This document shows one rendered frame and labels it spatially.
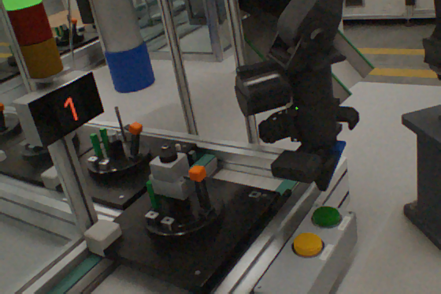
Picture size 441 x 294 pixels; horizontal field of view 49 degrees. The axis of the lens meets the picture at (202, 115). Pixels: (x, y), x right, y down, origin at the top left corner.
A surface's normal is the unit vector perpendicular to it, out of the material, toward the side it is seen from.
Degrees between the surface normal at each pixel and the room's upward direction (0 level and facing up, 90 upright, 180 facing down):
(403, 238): 0
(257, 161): 90
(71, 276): 0
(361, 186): 0
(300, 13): 43
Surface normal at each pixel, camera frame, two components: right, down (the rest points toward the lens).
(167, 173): -0.55, 0.44
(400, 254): -0.18, -0.90
